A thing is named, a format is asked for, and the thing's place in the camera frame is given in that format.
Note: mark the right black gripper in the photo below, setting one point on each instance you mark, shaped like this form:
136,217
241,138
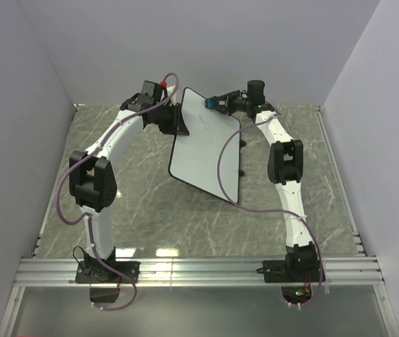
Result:
229,98

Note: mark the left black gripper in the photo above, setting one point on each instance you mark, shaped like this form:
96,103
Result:
179,126

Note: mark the blue whiteboard eraser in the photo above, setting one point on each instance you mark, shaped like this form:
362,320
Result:
211,104

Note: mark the white whiteboard black frame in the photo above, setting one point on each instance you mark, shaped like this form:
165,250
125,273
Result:
208,159

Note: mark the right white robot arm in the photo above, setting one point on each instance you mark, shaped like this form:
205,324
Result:
284,168

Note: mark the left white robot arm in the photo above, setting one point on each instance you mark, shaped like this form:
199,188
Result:
92,180

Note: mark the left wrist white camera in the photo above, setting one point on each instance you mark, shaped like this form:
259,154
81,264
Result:
169,91

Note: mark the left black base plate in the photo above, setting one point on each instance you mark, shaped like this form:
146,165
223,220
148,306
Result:
95,273

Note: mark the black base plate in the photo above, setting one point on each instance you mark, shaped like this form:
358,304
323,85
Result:
95,273
283,271

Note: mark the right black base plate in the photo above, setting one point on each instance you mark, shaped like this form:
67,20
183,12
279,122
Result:
283,271

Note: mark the aluminium front rail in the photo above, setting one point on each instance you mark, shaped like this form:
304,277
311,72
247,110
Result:
197,272

